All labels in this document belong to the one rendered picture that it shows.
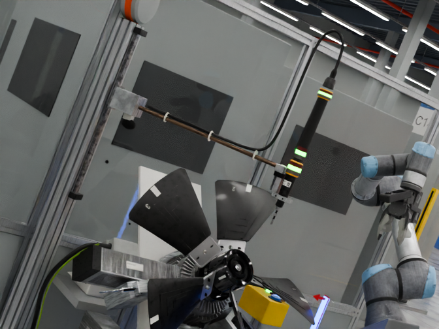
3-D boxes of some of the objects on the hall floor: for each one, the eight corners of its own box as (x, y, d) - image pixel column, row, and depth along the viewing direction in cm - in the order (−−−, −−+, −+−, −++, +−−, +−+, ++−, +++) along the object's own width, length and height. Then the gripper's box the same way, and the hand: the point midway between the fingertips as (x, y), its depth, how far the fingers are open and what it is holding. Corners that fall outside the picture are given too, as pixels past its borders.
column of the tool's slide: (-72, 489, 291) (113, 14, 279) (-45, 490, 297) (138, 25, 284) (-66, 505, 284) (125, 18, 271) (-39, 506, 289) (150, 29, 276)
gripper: (436, 194, 276) (416, 252, 274) (402, 187, 288) (382, 243, 285) (422, 186, 271) (401, 245, 269) (388, 179, 282) (368, 235, 280)
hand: (387, 239), depth 275 cm, fingers open, 8 cm apart
